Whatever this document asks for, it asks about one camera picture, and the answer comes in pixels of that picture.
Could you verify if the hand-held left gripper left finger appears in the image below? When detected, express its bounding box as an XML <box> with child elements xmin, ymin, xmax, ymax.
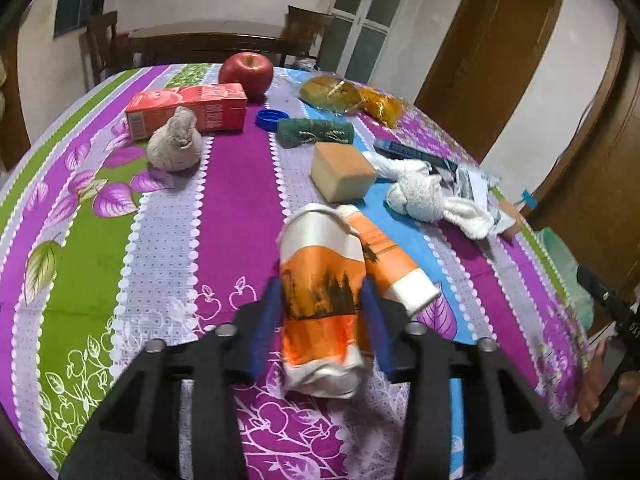
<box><xmin>59</xmin><ymin>276</ymin><xmax>287</xmax><ymax>480</ymax></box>

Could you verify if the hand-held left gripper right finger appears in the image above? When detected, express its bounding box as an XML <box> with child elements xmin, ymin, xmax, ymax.
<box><xmin>360</xmin><ymin>275</ymin><xmax>587</xmax><ymax>480</ymax></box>

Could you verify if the orange sponge block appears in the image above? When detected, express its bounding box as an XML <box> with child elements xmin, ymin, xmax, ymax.
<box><xmin>310</xmin><ymin>141</ymin><xmax>378</xmax><ymax>204</ymax></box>

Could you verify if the blue yellow printed box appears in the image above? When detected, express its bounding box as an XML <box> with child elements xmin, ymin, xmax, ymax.
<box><xmin>372</xmin><ymin>139</ymin><xmax>458</xmax><ymax>171</ymax></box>

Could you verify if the person's right hand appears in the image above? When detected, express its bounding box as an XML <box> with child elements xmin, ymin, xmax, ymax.
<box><xmin>580</xmin><ymin>340</ymin><xmax>640</xmax><ymax>423</ymax></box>

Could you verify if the white crumpled cloth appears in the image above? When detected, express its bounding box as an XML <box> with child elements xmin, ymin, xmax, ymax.
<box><xmin>370</xmin><ymin>152</ymin><xmax>496</xmax><ymax>241</ymax></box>

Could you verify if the brown paper scrap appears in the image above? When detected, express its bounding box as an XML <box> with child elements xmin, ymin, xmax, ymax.
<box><xmin>497</xmin><ymin>200</ymin><xmax>526</xmax><ymax>238</ymax></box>

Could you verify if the brown wooden door with lock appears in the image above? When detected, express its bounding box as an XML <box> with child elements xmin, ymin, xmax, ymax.
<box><xmin>525</xmin><ymin>25</ymin><xmax>640</xmax><ymax>271</ymax></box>

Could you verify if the black white crumpled wrapper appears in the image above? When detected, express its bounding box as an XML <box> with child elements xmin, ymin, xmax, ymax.
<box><xmin>452</xmin><ymin>165</ymin><xmax>503</xmax><ymax>211</ymax></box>

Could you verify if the grey crumpled cloth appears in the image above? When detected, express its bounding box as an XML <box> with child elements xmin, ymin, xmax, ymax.
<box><xmin>146</xmin><ymin>106</ymin><xmax>205</xmax><ymax>171</ymax></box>

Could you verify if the blue bottle cap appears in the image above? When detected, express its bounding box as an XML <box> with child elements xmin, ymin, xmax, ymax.
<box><xmin>255</xmin><ymin>108</ymin><xmax>290</xmax><ymax>132</ymax></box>

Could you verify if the yellow plastic wrapper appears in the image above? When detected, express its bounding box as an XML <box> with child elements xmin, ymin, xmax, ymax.
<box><xmin>357</xmin><ymin>85</ymin><xmax>408</xmax><ymax>128</ymax></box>

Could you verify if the red carton box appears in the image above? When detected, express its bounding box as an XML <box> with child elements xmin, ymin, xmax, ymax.
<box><xmin>124</xmin><ymin>84</ymin><xmax>248</xmax><ymax>139</ymax></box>

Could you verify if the bread in plastic bag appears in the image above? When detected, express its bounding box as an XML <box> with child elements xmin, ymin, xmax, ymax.
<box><xmin>299</xmin><ymin>75</ymin><xmax>363</xmax><ymax>113</ymax></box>

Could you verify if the red apple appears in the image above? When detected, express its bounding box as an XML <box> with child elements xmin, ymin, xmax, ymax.
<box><xmin>218</xmin><ymin>52</ymin><xmax>275</xmax><ymax>102</ymax></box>

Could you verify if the dark wooden table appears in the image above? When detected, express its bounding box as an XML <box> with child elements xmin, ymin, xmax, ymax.
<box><xmin>127</xmin><ymin>22</ymin><xmax>296</xmax><ymax>68</ymax></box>

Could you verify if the dark wooden chair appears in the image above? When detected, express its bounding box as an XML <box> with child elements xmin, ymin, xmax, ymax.
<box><xmin>279</xmin><ymin>5</ymin><xmax>335</xmax><ymax>68</ymax></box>
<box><xmin>85</xmin><ymin>10</ymin><xmax>133</xmax><ymax>88</ymax></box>

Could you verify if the white glass double door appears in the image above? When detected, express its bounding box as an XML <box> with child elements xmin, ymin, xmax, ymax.
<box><xmin>327</xmin><ymin>0</ymin><xmax>421</xmax><ymax>86</ymax></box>

